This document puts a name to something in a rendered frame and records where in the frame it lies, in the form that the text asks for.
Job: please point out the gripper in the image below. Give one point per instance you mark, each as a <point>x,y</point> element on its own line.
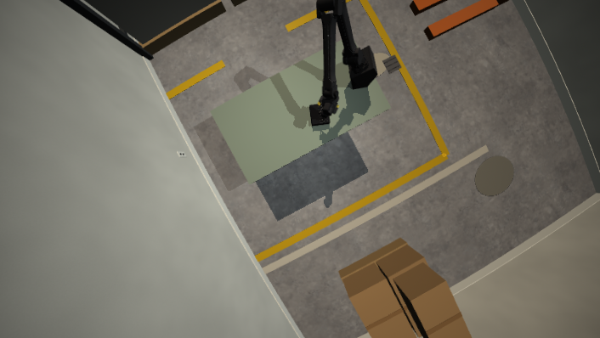
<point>322,100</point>

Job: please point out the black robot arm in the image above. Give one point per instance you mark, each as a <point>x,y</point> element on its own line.
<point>329,21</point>

